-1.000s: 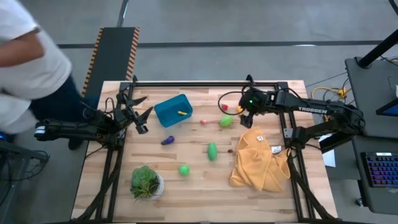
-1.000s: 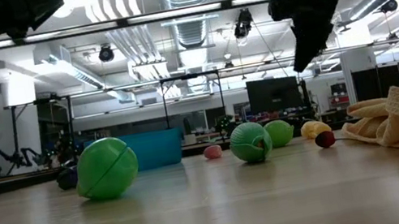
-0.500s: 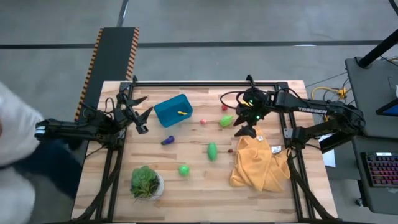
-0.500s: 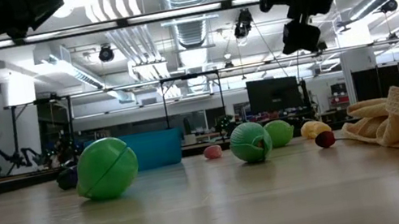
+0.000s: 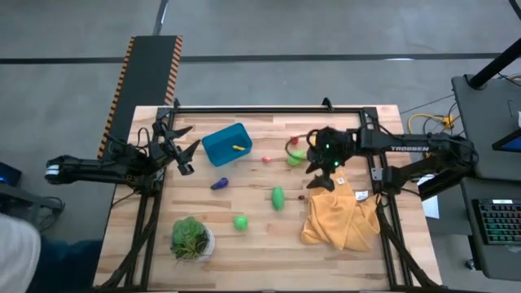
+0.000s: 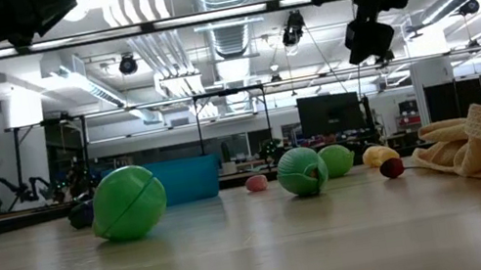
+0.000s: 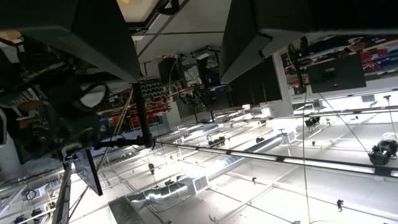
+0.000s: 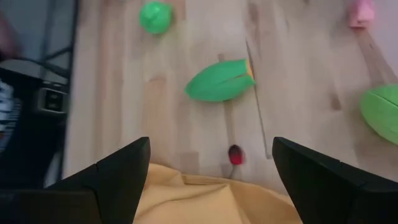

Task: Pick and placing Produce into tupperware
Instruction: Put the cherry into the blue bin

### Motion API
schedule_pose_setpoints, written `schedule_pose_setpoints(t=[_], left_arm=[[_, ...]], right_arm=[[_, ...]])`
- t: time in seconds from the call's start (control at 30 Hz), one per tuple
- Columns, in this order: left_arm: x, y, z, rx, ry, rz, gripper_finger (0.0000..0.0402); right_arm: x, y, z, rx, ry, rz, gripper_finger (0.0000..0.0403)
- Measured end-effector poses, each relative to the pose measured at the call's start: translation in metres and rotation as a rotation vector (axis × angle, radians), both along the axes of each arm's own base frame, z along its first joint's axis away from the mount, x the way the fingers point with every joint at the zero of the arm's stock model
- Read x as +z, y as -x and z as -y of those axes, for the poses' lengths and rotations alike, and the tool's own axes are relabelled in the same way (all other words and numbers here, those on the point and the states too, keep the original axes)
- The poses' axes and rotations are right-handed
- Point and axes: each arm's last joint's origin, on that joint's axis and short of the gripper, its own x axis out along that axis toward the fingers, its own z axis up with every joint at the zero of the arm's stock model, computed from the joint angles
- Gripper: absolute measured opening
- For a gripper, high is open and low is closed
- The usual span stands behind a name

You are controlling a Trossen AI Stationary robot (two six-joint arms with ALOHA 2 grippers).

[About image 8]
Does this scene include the dark grey desk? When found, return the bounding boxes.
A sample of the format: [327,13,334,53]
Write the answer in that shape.
[0,58,71,86]

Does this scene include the small dark red toy fruit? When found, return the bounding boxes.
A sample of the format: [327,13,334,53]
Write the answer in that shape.
[228,144,246,166]

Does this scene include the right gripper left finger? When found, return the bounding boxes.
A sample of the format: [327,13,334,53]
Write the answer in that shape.
[46,136,152,224]

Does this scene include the orange-yellow cloth towel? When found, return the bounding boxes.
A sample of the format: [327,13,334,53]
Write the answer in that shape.
[132,163,304,224]

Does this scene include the black equipment box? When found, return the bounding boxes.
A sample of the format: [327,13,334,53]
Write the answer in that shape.
[12,83,68,190]

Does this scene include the pink toy piece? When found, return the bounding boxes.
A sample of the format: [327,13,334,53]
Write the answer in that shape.
[347,0,376,29]

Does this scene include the green toy corn cob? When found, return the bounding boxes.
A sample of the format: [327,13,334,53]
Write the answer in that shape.
[183,58,256,103]

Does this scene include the round green toy fruit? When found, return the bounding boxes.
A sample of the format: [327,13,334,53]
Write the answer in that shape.
[139,1,174,35]

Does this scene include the black backlit keyboard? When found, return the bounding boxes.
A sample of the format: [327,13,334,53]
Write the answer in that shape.
[0,79,19,153]

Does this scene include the green toy lime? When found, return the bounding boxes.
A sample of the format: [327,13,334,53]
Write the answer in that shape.
[359,83,398,146]

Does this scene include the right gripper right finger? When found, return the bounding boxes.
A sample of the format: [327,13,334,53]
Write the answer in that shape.
[272,136,398,224]

